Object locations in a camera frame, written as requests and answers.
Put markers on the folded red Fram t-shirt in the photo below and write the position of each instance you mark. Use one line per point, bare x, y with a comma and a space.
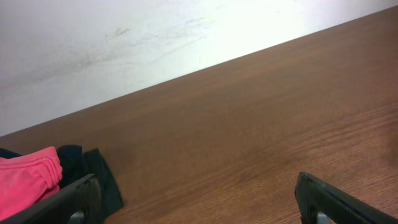
28, 179

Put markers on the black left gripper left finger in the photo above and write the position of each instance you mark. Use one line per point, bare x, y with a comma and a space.
79, 203

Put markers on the folded dark navy garment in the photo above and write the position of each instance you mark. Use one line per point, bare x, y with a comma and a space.
76, 164

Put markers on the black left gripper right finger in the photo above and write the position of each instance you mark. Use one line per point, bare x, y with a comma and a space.
320, 202

